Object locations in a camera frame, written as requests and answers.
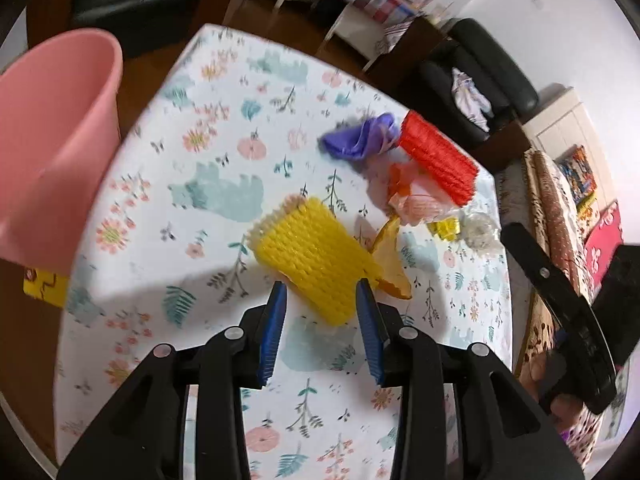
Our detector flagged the black leather sofa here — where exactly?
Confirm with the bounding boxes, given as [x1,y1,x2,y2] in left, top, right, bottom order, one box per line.
[372,15,541,171]

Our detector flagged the red foam fruit net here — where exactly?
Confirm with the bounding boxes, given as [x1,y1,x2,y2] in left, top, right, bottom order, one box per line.
[397,110,478,207]

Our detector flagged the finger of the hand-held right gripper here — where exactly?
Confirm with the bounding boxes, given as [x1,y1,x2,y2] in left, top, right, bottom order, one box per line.
[537,329,583,413]
[501,222,617,414]

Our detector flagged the black leather armchair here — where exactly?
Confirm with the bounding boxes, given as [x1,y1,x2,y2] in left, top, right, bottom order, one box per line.
[25,0,246,61]

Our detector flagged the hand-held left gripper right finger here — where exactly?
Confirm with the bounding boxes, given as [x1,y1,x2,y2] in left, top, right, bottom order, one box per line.
[355,279,584,480]

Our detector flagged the yellow card on floor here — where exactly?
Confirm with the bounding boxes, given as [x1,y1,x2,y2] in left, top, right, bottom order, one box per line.
[22,266,69,307]

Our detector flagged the leopard print blanket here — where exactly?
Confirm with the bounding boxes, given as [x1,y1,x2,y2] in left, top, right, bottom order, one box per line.
[515,150,603,463]

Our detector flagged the yellow snack wrapper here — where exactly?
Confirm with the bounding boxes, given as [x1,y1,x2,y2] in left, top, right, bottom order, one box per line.
[372,216,413,301]

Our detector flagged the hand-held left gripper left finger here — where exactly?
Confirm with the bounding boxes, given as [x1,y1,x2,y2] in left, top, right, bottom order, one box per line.
[56,280,289,480]

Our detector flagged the patterned cloth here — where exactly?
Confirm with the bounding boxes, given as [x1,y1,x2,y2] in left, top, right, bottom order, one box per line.
[451,67,493,131]

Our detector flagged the purple plastic bag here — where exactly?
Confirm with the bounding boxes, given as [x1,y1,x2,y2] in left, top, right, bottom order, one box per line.
[320,112,401,161]

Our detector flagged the white low table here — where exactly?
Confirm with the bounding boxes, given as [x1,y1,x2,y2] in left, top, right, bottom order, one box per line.
[225,0,388,72]

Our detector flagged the white cabinet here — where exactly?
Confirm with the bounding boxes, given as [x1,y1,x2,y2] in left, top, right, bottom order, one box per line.
[530,85,617,203]

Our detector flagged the orange plastic wrapper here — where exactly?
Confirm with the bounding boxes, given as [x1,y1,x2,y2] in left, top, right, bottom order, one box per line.
[387,162,451,226]

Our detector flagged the clear plastic bag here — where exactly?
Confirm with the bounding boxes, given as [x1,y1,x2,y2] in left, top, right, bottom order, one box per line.
[462,212,501,257]

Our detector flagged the pink plastic bin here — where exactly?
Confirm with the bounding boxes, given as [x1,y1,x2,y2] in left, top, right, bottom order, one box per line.
[0,29,124,273]

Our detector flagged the yellow foam fruit net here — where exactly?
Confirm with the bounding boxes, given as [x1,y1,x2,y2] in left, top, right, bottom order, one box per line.
[248,196,381,326]

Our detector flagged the colourful picture box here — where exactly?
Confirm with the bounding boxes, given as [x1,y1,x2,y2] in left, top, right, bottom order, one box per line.
[556,145,601,211]

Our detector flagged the yellow printed wrapper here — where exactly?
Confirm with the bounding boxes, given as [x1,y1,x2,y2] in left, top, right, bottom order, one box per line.
[429,217,462,242]

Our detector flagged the floral printed tablecloth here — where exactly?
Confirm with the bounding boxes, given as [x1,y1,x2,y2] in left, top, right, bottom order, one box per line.
[52,22,516,480]

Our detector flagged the red printed cloth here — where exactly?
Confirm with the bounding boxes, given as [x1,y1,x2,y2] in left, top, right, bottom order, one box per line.
[582,200,624,288]

